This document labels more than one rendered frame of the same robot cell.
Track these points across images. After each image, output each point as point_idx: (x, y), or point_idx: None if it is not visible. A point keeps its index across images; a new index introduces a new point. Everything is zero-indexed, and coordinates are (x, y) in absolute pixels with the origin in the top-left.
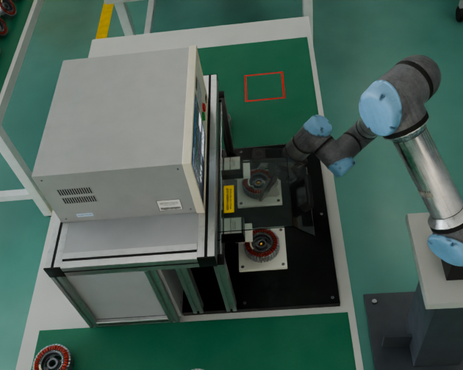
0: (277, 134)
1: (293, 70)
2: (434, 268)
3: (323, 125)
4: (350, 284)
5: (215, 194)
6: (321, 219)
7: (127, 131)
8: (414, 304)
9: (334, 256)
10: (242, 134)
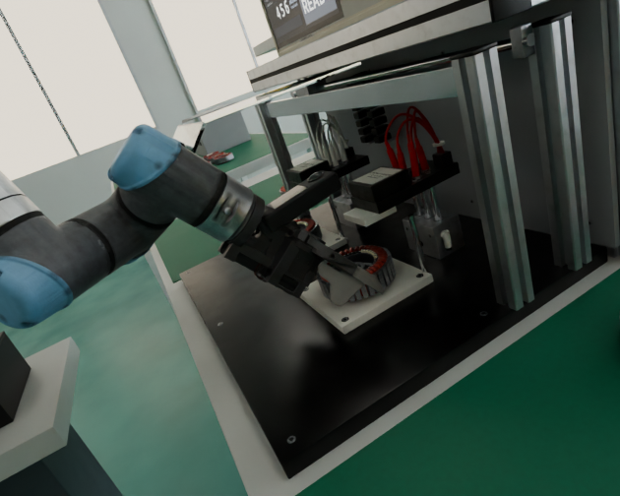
0: (451, 438)
1: None
2: (41, 373)
3: (121, 148)
4: (170, 300)
5: (279, 60)
6: (218, 318)
7: None
8: None
9: (195, 309)
10: (567, 371)
